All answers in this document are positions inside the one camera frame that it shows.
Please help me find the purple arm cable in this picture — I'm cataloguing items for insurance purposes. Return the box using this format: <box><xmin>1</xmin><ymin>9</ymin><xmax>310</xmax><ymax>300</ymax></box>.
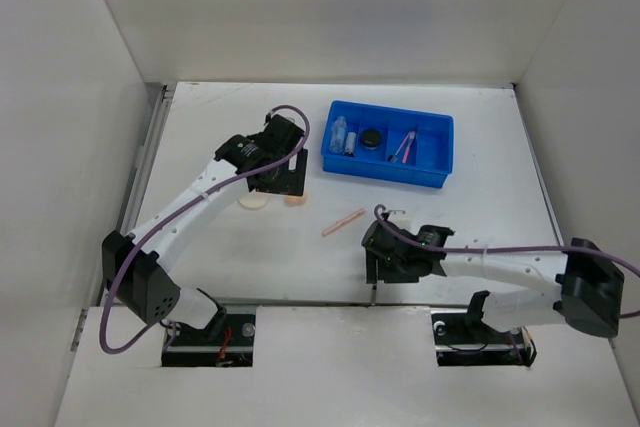
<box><xmin>99</xmin><ymin>104</ymin><xmax>311</xmax><ymax>354</ymax></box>
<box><xmin>373</xmin><ymin>203</ymin><xmax>640</xmax><ymax>321</ymax></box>

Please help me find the black round compact jar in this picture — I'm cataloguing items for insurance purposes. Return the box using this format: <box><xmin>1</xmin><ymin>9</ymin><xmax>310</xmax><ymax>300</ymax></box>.
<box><xmin>360</xmin><ymin>128</ymin><xmax>383</xmax><ymax>150</ymax></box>

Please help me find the round beige powder puff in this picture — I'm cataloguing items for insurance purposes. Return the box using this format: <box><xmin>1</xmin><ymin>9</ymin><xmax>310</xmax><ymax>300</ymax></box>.
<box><xmin>238</xmin><ymin>192</ymin><xmax>269</xmax><ymax>211</ymax></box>

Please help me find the aluminium rail right edge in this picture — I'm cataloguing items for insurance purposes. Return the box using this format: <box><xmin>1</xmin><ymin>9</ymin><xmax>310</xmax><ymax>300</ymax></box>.
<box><xmin>510</xmin><ymin>83</ymin><xmax>563</xmax><ymax>244</ymax></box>

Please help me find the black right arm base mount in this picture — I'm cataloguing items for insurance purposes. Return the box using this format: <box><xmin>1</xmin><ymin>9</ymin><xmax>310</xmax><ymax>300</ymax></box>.
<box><xmin>431</xmin><ymin>291</ymin><xmax>537</xmax><ymax>368</ymax></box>

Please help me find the clear bottle black cap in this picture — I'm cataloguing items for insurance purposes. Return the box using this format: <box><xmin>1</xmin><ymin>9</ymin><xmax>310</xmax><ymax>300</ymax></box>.
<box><xmin>343</xmin><ymin>131</ymin><xmax>357</xmax><ymax>157</ymax></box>

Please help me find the peach makeup sponge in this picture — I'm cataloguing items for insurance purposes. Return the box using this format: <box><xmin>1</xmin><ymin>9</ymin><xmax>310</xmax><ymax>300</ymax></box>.
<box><xmin>285</xmin><ymin>196</ymin><xmax>307</xmax><ymax>207</ymax></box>

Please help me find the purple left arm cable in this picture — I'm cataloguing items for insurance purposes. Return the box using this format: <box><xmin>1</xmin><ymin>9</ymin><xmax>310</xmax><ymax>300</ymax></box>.
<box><xmin>99</xmin><ymin>104</ymin><xmax>311</xmax><ymax>354</ymax></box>

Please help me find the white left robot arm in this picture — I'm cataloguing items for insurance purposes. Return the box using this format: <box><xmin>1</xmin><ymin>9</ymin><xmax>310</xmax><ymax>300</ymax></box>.
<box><xmin>102</xmin><ymin>109</ymin><xmax>310</xmax><ymax>344</ymax></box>

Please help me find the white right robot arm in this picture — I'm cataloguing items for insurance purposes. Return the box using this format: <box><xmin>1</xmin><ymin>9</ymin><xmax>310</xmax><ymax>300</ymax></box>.
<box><xmin>362</xmin><ymin>218</ymin><xmax>624</xmax><ymax>341</ymax></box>

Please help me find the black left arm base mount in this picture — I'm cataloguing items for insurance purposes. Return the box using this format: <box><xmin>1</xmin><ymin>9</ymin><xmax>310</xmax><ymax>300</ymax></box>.
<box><xmin>161</xmin><ymin>304</ymin><xmax>257</xmax><ymax>368</ymax></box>

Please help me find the blue plastic organizer tray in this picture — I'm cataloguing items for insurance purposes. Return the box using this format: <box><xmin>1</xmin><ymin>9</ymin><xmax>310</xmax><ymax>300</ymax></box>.
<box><xmin>321</xmin><ymin>100</ymin><xmax>454</xmax><ymax>188</ymax></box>

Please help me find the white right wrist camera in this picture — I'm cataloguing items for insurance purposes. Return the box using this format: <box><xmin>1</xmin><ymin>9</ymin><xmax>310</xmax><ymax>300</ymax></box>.
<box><xmin>386</xmin><ymin>210</ymin><xmax>412</xmax><ymax>230</ymax></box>

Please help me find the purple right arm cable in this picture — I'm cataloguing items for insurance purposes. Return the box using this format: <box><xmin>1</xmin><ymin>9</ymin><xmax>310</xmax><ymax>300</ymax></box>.
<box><xmin>373</xmin><ymin>203</ymin><xmax>640</xmax><ymax>321</ymax></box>

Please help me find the grey makeup pen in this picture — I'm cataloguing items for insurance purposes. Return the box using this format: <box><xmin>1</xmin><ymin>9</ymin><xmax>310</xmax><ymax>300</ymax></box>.
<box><xmin>370</xmin><ymin>284</ymin><xmax>377</xmax><ymax>306</ymax></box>

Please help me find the beige pink pencil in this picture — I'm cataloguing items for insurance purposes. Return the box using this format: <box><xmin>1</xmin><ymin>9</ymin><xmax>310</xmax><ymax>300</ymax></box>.
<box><xmin>321</xmin><ymin>208</ymin><xmax>365</xmax><ymax>237</ymax></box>

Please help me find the thin pink brush black tip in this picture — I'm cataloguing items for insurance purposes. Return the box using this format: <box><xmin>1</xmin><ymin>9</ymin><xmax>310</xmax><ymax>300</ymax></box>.
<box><xmin>387</xmin><ymin>132</ymin><xmax>409</xmax><ymax>163</ymax></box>

